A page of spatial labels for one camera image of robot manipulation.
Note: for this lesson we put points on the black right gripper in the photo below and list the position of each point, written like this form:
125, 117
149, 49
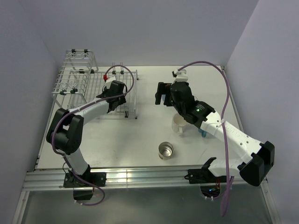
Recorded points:
162, 89

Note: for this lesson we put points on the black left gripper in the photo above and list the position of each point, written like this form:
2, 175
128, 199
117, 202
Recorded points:
122, 100

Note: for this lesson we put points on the light blue plastic cup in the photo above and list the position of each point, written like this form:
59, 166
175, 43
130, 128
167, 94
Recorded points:
163, 99

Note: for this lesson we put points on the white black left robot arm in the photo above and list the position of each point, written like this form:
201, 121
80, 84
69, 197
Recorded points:
66, 129

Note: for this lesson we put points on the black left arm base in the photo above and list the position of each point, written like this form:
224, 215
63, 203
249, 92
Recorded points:
98, 179

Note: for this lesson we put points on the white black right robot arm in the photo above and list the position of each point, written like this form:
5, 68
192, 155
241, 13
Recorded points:
255, 159

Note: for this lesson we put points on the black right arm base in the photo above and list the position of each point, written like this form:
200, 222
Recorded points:
202, 176

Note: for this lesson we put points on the blue white ceramic mug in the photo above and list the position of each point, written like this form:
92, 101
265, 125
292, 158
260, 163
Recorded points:
202, 132

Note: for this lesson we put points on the stainless steel cup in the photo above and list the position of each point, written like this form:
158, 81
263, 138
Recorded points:
165, 150

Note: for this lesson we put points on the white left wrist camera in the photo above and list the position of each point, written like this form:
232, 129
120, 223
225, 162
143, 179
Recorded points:
109, 79

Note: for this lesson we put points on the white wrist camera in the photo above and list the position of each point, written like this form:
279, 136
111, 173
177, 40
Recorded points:
109, 79
180, 76

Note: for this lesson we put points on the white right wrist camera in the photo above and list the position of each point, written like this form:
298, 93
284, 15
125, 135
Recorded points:
180, 76

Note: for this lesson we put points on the metal wire dish rack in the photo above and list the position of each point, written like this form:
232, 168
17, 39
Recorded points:
80, 80

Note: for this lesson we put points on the aluminium frame rail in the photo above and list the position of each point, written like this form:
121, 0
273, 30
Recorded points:
116, 178

